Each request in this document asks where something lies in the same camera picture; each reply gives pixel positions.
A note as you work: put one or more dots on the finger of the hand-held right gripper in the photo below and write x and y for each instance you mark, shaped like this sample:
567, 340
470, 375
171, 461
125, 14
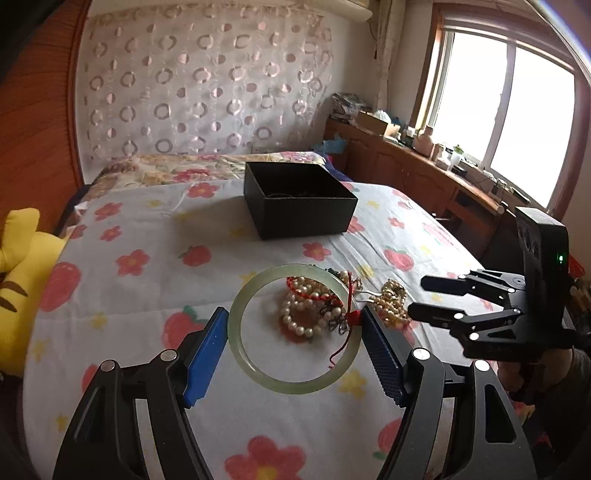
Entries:
429, 313
443, 284

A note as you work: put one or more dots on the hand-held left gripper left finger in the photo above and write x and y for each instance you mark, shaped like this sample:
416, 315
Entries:
205, 355

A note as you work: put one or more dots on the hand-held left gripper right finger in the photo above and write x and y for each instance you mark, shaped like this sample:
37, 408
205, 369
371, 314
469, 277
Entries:
383, 355

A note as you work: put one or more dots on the pale green jade bangle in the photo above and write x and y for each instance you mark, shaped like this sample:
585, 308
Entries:
234, 323

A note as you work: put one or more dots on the silver pearl hair comb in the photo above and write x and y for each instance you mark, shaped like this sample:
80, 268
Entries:
369, 295

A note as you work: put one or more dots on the black jewelry box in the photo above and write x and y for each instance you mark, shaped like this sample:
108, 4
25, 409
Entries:
300, 217

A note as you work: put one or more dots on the person's right forearm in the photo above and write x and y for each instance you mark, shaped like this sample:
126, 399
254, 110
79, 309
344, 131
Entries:
572, 415

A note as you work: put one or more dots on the person's right hand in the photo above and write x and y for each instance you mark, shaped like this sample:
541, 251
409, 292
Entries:
554, 374

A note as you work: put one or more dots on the green lid bottle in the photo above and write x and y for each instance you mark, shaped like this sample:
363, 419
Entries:
456, 158

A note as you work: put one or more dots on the wooden cabinet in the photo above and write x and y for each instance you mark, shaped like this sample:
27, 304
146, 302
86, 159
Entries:
392, 161

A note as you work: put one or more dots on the strawberry printed bed sheet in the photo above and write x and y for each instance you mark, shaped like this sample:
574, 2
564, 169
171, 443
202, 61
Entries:
138, 221

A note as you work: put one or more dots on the purple blanket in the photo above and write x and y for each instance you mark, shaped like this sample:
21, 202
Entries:
339, 173

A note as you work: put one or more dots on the window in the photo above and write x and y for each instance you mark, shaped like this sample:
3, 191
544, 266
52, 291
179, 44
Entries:
521, 115

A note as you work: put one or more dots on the cardboard box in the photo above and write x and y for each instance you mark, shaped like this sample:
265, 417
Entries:
371, 122

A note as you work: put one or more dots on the blue plastic bag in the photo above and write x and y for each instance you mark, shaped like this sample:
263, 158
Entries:
332, 145

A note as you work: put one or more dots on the floral quilt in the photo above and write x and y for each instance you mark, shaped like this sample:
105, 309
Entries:
184, 170

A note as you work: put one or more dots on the stack of papers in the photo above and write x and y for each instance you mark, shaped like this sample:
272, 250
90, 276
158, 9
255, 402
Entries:
348, 101

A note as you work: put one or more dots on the yellow plush toy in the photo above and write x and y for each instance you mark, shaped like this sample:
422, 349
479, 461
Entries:
23, 258

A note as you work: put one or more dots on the white window curtain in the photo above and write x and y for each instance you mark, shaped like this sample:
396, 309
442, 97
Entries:
392, 60

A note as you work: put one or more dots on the circle patterned curtain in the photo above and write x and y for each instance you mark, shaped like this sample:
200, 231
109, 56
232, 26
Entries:
207, 92

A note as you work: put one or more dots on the wooden wardrobe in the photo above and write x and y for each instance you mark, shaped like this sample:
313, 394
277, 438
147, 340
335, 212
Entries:
37, 115

